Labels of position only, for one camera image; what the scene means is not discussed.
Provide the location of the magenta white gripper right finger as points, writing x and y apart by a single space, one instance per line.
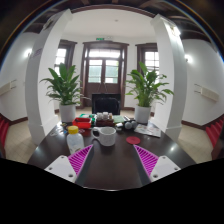
156 167

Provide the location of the right potted green plant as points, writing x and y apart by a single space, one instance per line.
147 86

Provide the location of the dark wooden double door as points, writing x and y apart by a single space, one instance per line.
103 69

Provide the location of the black chair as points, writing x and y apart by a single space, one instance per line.
106 102

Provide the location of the red round coaster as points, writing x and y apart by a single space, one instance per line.
133 140

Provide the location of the left potted green plant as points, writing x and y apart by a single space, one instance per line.
65 87

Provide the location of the red plastic box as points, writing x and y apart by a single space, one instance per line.
82 123

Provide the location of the brown tray with jars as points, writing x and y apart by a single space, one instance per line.
104 119

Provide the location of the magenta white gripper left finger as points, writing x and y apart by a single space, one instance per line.
69 167

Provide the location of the green book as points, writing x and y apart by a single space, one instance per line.
118 119

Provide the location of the silver round balls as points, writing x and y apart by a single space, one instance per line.
132 124

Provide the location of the potted green plant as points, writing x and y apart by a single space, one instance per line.
147 86
65 87

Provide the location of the magazine on table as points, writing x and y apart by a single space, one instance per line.
148 130

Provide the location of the clear bottle yellow cap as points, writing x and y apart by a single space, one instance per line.
75 140

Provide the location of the white ceramic mug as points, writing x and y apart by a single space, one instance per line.
105 135

